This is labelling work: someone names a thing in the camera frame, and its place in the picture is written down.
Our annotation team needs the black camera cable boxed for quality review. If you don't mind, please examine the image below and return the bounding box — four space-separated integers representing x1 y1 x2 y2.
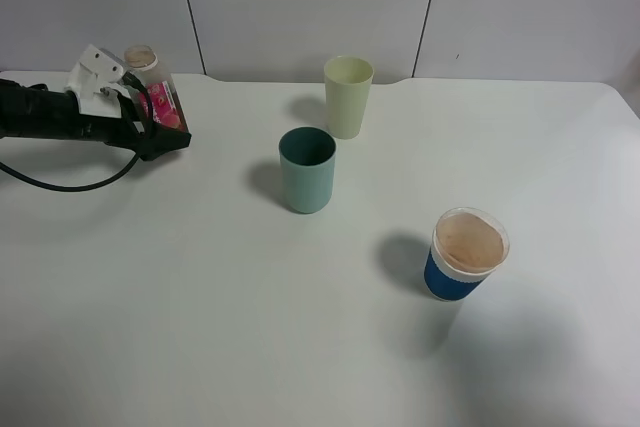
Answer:
0 71 157 193

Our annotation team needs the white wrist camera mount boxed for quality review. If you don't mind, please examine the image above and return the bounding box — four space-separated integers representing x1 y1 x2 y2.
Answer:
64 44 127 119

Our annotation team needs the pale yellow plastic cup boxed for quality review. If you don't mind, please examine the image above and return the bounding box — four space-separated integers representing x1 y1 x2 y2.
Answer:
324 56 374 140

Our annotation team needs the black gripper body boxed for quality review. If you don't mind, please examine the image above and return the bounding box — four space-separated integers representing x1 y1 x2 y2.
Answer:
73 96 143 148

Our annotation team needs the pink label drink bottle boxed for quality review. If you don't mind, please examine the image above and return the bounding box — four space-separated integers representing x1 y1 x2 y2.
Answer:
124 45 189 132

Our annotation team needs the blue sleeve paper cup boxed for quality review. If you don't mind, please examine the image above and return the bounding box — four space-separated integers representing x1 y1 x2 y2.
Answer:
424 207 510 301

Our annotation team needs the teal green plastic cup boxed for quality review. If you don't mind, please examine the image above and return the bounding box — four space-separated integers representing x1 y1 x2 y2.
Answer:
278 127 337 214

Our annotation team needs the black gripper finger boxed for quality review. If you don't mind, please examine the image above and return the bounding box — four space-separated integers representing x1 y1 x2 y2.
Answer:
133 130 192 162

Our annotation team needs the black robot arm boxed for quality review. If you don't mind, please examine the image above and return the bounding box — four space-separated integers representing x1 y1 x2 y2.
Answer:
1 79 191 161

